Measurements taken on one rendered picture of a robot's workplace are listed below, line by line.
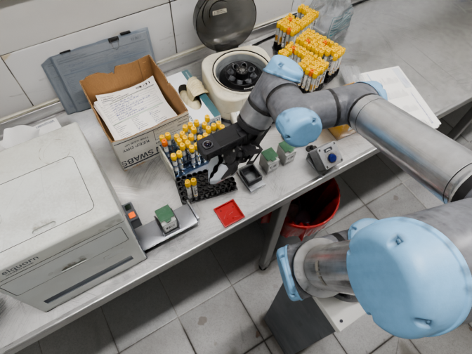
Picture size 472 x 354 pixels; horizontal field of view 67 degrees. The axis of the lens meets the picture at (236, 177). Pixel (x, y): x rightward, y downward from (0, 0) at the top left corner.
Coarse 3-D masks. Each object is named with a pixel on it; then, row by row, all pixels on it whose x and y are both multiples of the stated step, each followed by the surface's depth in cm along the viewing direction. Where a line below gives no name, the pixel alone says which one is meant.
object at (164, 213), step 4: (168, 204) 94; (160, 208) 93; (164, 208) 93; (168, 208) 93; (156, 212) 93; (160, 212) 93; (164, 212) 93; (168, 212) 93; (172, 212) 93; (160, 216) 92; (164, 216) 92; (168, 216) 92; (172, 216) 92; (160, 220) 92; (164, 220) 92; (168, 220) 92
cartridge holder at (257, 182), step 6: (240, 168) 111; (246, 168) 109; (252, 168) 111; (240, 174) 110; (246, 174) 110; (252, 174) 110; (258, 174) 109; (246, 180) 107; (252, 180) 109; (258, 180) 108; (246, 186) 109; (252, 186) 108; (258, 186) 108
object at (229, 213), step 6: (222, 204) 105; (228, 204) 106; (234, 204) 106; (216, 210) 105; (222, 210) 105; (228, 210) 105; (234, 210) 105; (240, 210) 105; (222, 216) 104; (228, 216) 104; (234, 216) 104; (240, 216) 104; (222, 222) 102; (228, 222) 103; (234, 222) 103
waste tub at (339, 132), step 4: (348, 84) 120; (344, 124) 113; (332, 128) 119; (336, 128) 117; (340, 128) 115; (344, 128) 115; (348, 128) 116; (332, 132) 120; (336, 132) 118; (340, 132) 116; (344, 132) 117; (348, 132) 119; (352, 132) 120; (336, 136) 119; (340, 136) 118; (344, 136) 120
